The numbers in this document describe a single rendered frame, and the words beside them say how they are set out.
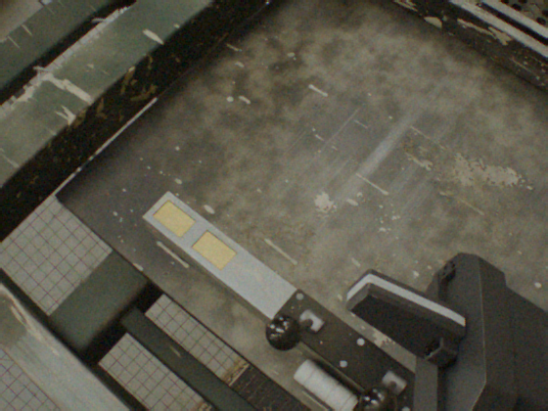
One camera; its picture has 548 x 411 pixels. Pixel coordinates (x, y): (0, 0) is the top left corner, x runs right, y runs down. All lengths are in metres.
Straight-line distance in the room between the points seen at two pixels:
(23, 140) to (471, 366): 0.69
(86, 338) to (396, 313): 0.60
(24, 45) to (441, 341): 1.24
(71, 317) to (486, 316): 0.65
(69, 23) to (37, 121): 0.61
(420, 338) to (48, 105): 0.67
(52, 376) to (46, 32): 0.88
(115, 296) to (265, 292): 0.22
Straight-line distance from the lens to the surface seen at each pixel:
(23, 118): 0.90
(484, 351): 0.32
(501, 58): 1.06
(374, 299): 0.31
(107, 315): 0.87
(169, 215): 0.82
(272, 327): 0.63
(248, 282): 0.77
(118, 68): 0.90
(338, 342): 0.74
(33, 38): 1.45
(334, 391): 0.75
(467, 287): 0.36
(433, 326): 0.33
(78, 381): 0.76
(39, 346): 0.79
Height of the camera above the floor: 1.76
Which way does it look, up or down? 10 degrees down
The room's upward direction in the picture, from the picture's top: 43 degrees counter-clockwise
